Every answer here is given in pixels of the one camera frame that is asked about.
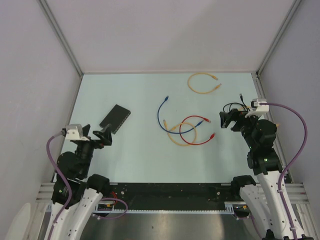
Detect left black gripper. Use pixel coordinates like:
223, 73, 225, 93
76, 123, 112, 176

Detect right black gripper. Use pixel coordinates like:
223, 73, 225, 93
218, 108, 261, 150

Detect red ethernet cable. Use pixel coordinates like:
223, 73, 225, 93
179, 115, 217, 146

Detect black network switch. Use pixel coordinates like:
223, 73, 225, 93
99, 104, 131, 135

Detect blue ethernet cable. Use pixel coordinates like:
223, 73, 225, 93
157, 96, 205, 135

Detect yellow ethernet cable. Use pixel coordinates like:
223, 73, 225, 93
162, 119, 198, 147
187, 72, 223, 95

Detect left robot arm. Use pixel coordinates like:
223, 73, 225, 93
44, 124, 112, 240

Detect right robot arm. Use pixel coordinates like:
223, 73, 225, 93
219, 108, 311, 240

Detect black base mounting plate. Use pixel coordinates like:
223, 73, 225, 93
82, 182, 262, 211

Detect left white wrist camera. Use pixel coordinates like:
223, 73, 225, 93
62, 124, 84, 141

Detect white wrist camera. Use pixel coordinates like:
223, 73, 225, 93
245, 98, 269, 118
62, 124, 84, 141

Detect black ethernet cable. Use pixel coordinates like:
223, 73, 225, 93
223, 93, 251, 116

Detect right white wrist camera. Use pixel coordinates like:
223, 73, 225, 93
245, 98, 269, 118

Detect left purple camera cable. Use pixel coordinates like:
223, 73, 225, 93
46, 131, 129, 240

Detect grey slotted cable duct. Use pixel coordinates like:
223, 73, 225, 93
47, 201, 248, 216

